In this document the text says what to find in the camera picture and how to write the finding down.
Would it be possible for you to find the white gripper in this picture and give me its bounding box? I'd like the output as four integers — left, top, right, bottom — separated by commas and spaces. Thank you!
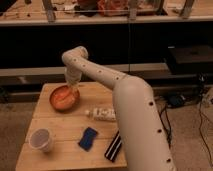
65, 68, 81, 88

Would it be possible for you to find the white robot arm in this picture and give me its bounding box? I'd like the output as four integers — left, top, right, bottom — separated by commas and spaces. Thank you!
62, 46, 176, 171

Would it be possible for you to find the orange ceramic bowl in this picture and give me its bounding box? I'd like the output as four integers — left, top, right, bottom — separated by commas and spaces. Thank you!
49, 85, 80, 111

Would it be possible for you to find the white plastic bottle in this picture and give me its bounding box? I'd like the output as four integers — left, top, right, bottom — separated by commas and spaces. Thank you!
85, 108, 116, 122

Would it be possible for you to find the blue sponge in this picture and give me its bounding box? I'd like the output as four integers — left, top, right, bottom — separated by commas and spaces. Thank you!
78, 127, 98, 151

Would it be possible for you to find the white paper cup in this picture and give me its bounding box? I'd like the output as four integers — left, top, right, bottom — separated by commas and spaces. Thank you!
29, 129, 53, 153

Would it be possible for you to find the wooden table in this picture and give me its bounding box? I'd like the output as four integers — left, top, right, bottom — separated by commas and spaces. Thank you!
15, 82, 126, 171

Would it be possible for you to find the metal shelf rack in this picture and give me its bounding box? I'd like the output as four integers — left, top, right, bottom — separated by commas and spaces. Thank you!
0, 0, 213, 84

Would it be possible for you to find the black box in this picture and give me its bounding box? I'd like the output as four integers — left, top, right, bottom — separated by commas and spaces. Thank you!
165, 45, 213, 75

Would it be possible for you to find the black cable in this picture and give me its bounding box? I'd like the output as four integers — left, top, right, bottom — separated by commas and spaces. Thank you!
197, 74, 213, 167

